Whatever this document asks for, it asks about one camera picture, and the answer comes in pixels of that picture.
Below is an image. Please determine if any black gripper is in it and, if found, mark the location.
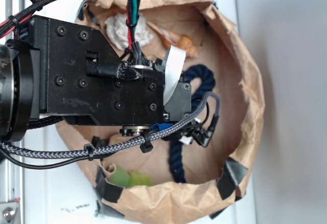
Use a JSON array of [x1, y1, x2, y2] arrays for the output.
[[14, 16, 191, 130]]

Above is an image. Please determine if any dark blue rope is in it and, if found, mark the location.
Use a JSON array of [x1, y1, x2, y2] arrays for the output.
[[168, 64, 216, 184]]

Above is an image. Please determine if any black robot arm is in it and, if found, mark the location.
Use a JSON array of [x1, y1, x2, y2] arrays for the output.
[[1, 16, 191, 142]]

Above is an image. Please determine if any crumpled white cloth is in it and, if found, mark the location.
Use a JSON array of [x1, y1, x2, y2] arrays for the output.
[[104, 13, 153, 51]]

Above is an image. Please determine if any green soft toy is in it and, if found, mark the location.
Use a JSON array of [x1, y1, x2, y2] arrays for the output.
[[108, 166, 154, 188]]

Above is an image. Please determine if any orange conch seashell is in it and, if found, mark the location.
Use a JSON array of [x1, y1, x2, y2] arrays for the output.
[[147, 21, 199, 59]]

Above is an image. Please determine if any brown paper bag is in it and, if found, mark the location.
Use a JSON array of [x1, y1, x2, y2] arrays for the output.
[[55, 0, 266, 224]]

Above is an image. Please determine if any grey braided cable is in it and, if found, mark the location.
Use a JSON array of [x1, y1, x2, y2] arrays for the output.
[[0, 92, 222, 160]]

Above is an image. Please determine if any white ribbon cable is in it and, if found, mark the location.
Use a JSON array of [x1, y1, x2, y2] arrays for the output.
[[162, 46, 187, 105]]

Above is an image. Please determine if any aluminium frame rail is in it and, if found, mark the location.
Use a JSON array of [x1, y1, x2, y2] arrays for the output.
[[1, 0, 25, 223]]

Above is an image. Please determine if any thin black cable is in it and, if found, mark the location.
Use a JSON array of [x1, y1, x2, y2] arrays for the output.
[[0, 101, 211, 170]]

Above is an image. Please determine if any silver corner bracket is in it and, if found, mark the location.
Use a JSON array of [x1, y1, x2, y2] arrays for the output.
[[0, 201, 21, 224]]

